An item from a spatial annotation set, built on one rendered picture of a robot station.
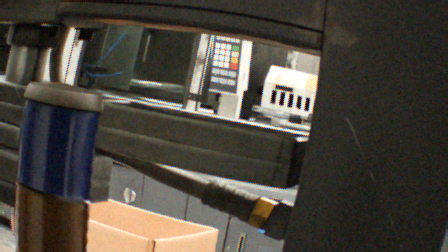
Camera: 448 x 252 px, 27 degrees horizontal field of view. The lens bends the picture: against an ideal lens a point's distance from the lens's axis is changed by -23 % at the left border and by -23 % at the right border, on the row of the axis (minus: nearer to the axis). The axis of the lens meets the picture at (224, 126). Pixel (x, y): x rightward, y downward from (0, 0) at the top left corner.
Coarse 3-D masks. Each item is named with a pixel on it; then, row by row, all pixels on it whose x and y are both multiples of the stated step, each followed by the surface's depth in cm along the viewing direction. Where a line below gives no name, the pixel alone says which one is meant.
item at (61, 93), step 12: (36, 84) 39; (48, 84) 39; (60, 84) 40; (24, 96) 39; (36, 96) 38; (48, 96) 38; (60, 96) 38; (72, 96) 38; (84, 96) 39; (96, 96) 39; (84, 108) 39; (96, 108) 39
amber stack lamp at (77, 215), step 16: (16, 192) 40; (32, 192) 39; (16, 208) 40; (32, 208) 39; (48, 208) 39; (64, 208) 39; (80, 208) 39; (16, 224) 40; (32, 224) 39; (48, 224) 39; (64, 224) 39; (80, 224) 40; (16, 240) 40; (32, 240) 39; (48, 240) 39; (64, 240) 39; (80, 240) 39
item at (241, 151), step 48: (48, 48) 68; (0, 96) 64; (0, 144) 63; (96, 144) 62; (144, 144) 61; (192, 144) 61; (240, 144) 60; (288, 144) 59; (0, 192) 61; (96, 192) 74
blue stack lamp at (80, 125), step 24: (24, 120) 39; (48, 120) 38; (72, 120) 39; (96, 120) 40; (24, 144) 39; (48, 144) 38; (72, 144) 39; (24, 168) 39; (48, 168) 38; (72, 168) 39; (48, 192) 38; (72, 192) 39
